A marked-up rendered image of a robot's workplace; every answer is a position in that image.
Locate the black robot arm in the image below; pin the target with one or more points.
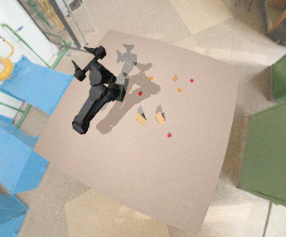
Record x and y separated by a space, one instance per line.
99 94

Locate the tan triangular block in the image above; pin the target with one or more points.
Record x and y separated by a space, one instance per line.
160 118
140 118

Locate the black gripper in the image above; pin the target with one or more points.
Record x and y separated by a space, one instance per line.
98 53

